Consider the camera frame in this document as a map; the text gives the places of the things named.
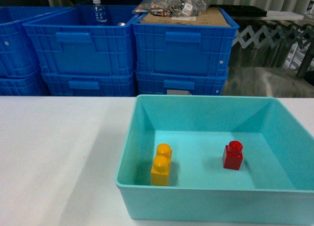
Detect brown cardboard sheet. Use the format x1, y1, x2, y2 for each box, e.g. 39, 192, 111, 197
140, 7, 231, 26

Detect blue crate lower middle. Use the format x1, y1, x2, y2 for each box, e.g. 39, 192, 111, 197
41, 73, 136, 97

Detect blue crate upper right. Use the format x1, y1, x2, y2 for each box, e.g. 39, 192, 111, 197
133, 8, 239, 76

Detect blue crate lower left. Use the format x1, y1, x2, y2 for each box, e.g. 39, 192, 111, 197
0, 71, 51, 96

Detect clear bag of parts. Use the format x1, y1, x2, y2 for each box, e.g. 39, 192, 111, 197
132, 0, 211, 17

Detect light teal plastic box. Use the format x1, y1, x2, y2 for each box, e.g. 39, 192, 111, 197
115, 95, 314, 225

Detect blue crate upper left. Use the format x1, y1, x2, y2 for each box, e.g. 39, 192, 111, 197
0, 6, 67, 78

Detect expandable roller conveyor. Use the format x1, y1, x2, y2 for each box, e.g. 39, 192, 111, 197
233, 25, 314, 49

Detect black tray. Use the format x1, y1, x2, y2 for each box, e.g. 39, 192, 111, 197
219, 4, 267, 17

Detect blue crate lower right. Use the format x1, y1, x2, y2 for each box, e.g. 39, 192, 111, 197
135, 71, 228, 96

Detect yellow two-stud toy block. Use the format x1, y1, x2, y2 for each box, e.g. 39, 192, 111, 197
151, 143, 172, 186

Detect blue crate upper middle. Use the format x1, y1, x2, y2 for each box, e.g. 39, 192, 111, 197
23, 5, 137, 76

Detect red toy block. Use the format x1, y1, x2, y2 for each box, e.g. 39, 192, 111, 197
222, 140, 243, 171

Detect blue crate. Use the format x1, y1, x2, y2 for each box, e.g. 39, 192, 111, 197
0, 6, 67, 78
135, 71, 228, 96
0, 71, 51, 96
41, 73, 136, 97
23, 5, 137, 76
133, 8, 239, 76

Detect clear plastic water bottle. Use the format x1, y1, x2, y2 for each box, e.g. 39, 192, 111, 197
92, 0, 108, 26

